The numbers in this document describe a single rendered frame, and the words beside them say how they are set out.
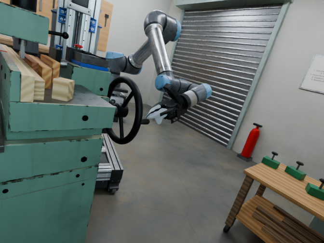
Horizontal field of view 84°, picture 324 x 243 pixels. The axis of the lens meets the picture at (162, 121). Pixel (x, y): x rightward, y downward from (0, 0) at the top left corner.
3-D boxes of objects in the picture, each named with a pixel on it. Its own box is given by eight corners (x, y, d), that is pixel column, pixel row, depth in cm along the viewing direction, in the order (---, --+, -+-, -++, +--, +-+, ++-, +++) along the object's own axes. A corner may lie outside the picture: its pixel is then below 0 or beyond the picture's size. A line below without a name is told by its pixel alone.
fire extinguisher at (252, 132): (251, 160, 296) (266, 126, 280) (246, 162, 284) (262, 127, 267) (241, 155, 309) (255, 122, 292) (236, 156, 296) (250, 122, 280)
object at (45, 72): (50, 88, 46) (52, 69, 45) (40, 87, 45) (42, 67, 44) (32, 70, 63) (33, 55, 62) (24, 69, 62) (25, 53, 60)
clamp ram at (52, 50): (78, 82, 62) (81, 55, 60) (53, 78, 57) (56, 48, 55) (70, 76, 68) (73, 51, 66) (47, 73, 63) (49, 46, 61)
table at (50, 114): (141, 128, 54) (145, 108, 53) (8, 133, 33) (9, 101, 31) (74, 82, 94) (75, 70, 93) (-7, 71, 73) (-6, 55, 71)
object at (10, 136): (101, 134, 52) (103, 121, 51) (5, 141, 37) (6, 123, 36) (61, 96, 79) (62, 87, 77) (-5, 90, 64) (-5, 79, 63)
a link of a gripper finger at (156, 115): (152, 130, 74) (169, 120, 78) (150, 118, 71) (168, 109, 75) (147, 127, 76) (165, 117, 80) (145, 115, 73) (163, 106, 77)
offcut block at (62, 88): (51, 98, 39) (53, 78, 38) (59, 95, 43) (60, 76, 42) (66, 101, 40) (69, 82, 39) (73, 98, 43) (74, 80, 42)
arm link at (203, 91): (200, 93, 96) (213, 99, 90) (184, 101, 91) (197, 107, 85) (200, 79, 91) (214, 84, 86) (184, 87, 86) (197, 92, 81)
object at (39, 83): (43, 101, 37) (45, 81, 36) (31, 100, 35) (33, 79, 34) (10, 57, 79) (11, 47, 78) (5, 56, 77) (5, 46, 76)
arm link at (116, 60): (100, 67, 128) (103, 47, 124) (117, 71, 137) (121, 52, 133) (107, 70, 120) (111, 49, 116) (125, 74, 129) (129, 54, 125)
